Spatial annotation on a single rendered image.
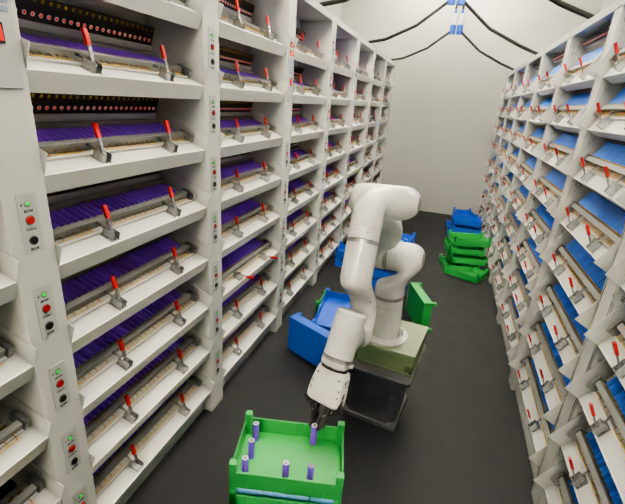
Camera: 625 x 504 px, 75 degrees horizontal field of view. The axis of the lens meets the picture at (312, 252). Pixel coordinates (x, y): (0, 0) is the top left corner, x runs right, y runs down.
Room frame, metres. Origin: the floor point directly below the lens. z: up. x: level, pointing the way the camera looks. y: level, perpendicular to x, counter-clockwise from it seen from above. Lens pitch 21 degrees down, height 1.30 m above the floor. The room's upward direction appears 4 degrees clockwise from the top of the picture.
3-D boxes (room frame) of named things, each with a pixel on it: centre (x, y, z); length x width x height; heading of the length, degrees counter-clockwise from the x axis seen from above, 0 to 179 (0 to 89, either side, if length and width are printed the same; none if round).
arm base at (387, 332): (1.52, -0.34, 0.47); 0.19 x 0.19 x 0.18
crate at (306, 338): (1.85, -0.04, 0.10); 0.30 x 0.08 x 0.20; 48
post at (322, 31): (2.81, 0.06, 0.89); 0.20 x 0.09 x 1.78; 73
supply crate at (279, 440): (0.88, 0.02, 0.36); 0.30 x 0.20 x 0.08; 87
